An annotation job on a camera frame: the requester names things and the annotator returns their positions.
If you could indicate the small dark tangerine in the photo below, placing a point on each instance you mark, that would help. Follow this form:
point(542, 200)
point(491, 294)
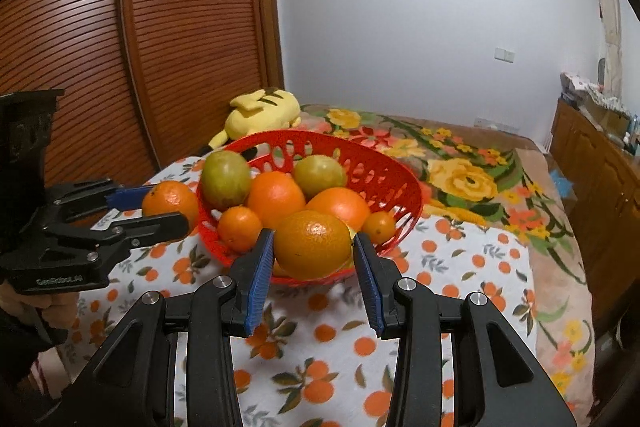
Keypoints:
point(379, 227)

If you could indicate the person's left forearm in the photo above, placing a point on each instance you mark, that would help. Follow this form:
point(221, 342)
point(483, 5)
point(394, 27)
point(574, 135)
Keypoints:
point(30, 357)

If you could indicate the wooden louvered wardrobe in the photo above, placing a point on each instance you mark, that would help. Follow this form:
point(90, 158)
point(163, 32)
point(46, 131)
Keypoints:
point(125, 32)

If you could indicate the wooden cabinet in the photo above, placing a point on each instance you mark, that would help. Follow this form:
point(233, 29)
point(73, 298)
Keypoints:
point(600, 187)

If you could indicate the medium tangerine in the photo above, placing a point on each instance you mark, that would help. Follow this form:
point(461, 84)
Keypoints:
point(312, 244)

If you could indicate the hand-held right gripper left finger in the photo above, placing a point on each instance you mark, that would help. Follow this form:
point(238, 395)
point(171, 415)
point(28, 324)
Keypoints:
point(260, 282)

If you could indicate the cluster of small bottles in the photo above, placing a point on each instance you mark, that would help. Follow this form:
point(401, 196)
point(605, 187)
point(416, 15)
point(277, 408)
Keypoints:
point(631, 134)

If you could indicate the orange print tablecloth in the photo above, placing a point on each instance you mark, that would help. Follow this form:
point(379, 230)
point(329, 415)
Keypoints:
point(450, 277)

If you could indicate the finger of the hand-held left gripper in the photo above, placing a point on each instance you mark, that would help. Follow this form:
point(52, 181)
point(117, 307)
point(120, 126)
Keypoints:
point(155, 227)
point(132, 198)

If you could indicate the person's left hand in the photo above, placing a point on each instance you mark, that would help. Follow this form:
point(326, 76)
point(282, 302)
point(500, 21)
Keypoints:
point(55, 304)

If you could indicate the yellow plush toy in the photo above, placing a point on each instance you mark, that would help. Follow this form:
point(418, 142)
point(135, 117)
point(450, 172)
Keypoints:
point(260, 112)

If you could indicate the white wall outlet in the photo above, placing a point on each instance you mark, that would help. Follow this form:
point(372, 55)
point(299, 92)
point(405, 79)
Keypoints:
point(495, 123)

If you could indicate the large orange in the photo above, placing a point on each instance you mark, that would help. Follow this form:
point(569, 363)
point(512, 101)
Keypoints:
point(340, 207)
point(275, 199)

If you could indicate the green fruit with reddish blush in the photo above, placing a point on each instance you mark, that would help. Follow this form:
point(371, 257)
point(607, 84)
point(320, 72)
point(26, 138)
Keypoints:
point(225, 179)

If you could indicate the beige curtain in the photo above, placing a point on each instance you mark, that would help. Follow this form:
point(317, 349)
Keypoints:
point(607, 22)

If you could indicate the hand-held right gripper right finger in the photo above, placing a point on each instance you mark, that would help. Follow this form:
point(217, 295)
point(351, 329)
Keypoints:
point(370, 282)

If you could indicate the floral blanket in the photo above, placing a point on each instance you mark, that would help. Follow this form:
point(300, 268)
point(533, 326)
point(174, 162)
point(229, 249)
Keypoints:
point(465, 177)

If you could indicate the small green fruit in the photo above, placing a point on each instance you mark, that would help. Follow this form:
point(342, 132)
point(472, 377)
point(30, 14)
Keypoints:
point(320, 177)

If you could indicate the red perforated plastic bowl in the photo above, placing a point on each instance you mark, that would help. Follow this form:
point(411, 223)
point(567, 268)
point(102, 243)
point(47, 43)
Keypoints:
point(305, 136)

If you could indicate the small grey fan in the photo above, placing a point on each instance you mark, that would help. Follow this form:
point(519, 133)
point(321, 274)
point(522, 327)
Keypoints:
point(601, 72)

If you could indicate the white wall switch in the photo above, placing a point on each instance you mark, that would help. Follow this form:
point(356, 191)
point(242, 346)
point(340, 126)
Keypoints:
point(504, 55)

